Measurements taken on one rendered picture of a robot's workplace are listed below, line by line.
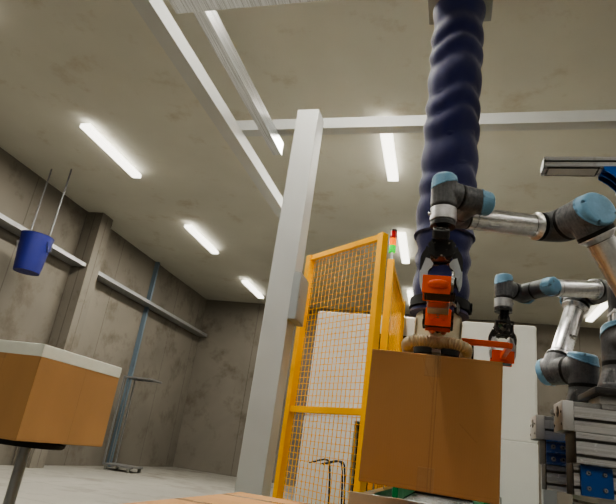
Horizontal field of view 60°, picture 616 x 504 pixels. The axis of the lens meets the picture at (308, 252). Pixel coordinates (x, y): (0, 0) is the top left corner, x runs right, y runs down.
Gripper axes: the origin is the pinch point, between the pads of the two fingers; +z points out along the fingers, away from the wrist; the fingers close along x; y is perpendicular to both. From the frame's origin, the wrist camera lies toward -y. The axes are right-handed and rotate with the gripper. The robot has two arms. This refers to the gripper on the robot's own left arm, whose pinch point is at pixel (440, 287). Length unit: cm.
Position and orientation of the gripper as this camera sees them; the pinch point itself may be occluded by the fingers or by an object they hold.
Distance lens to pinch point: 151.4
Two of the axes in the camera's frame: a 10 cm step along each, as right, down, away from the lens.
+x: -9.7, -0.4, 2.4
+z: -1.2, 9.3, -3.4
